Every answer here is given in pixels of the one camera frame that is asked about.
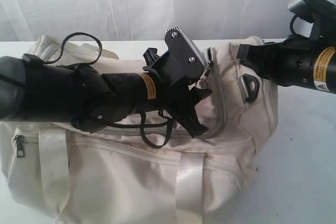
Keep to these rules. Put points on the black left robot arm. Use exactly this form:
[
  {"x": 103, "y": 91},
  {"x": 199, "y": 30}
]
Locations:
[{"x": 33, "y": 91}]

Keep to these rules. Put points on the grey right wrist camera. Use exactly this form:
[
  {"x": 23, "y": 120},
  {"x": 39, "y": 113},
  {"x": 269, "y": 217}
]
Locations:
[{"x": 302, "y": 9}]

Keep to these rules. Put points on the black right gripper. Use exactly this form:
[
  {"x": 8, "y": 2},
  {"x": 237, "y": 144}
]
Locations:
[{"x": 287, "y": 63}]

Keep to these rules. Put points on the white backdrop curtain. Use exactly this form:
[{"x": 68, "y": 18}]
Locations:
[{"x": 26, "y": 20}]

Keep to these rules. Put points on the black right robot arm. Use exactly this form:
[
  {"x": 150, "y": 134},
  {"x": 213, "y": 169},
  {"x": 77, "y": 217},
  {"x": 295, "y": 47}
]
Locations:
[{"x": 323, "y": 31}]

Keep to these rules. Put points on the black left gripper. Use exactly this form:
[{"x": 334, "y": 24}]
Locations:
[{"x": 179, "y": 98}]

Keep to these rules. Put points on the cream fabric duffel bag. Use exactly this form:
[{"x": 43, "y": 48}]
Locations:
[{"x": 112, "y": 176}]

